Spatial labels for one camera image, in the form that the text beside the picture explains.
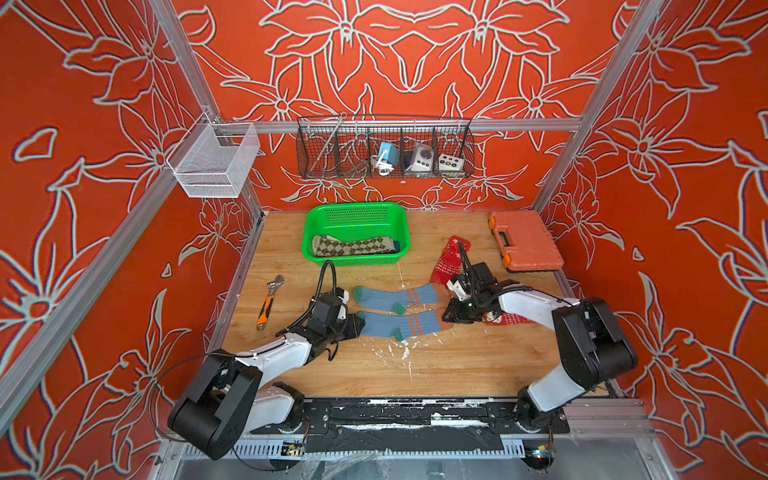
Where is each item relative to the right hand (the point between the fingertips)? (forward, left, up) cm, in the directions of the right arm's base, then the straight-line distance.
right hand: (440, 317), depth 89 cm
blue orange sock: (+7, +14, -1) cm, 15 cm away
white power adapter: (+38, +5, +31) cm, 49 cm away
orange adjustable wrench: (+1, +55, 0) cm, 55 cm away
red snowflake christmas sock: (+21, -6, -1) cm, 22 cm away
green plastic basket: (+34, +29, 0) cm, 45 cm away
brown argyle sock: (+25, +38, +3) cm, 46 cm away
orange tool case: (+30, -34, +1) cm, 45 cm away
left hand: (-2, +23, 0) cm, 23 cm away
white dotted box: (+40, -4, +28) cm, 49 cm away
